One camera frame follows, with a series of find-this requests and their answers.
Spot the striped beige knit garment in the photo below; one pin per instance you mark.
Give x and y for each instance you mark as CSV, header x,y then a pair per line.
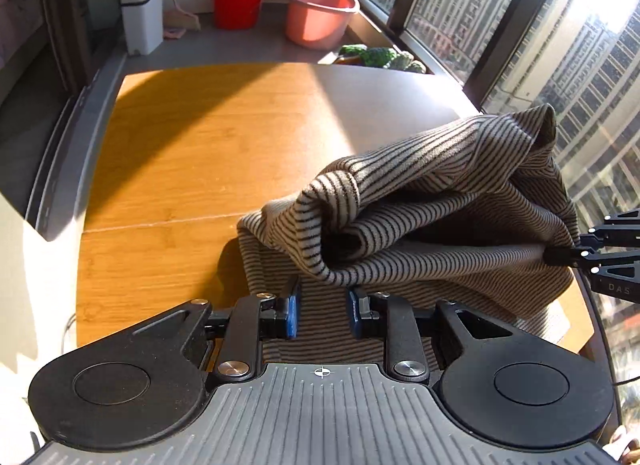
x,y
461,212

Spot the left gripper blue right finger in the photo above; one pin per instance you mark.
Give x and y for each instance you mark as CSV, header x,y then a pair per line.
x,y
381,314

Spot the person's right hand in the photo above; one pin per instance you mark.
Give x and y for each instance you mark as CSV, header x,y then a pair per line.
x,y
624,445

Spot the white trash bin black lid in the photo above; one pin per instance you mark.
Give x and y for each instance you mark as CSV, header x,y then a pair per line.
x,y
143,25

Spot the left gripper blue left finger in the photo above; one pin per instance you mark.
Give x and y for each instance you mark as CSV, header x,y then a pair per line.
x,y
278,318

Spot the broom with pink dustpan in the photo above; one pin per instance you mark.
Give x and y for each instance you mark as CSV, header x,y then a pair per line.
x,y
177,22

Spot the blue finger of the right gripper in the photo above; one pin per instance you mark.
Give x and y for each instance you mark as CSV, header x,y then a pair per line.
x,y
586,258
621,230

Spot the pink plastic basin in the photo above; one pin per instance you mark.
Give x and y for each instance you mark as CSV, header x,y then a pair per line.
x,y
319,24

